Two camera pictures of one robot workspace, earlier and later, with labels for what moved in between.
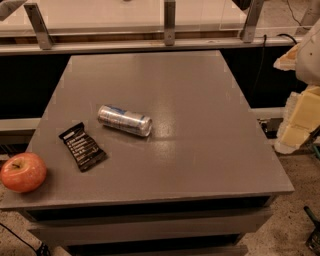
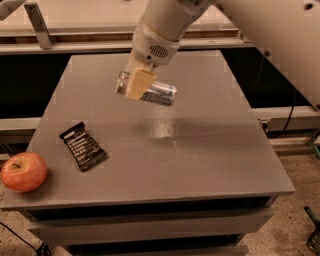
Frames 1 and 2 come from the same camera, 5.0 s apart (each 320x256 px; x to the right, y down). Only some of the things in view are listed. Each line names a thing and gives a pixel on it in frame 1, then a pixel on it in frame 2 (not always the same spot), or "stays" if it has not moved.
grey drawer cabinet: (177, 224) stays
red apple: (23, 172) stays
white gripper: (310, 60) → (150, 47)
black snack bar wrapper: (87, 153) stays
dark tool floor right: (313, 239) stays
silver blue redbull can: (125, 121) → (160, 92)
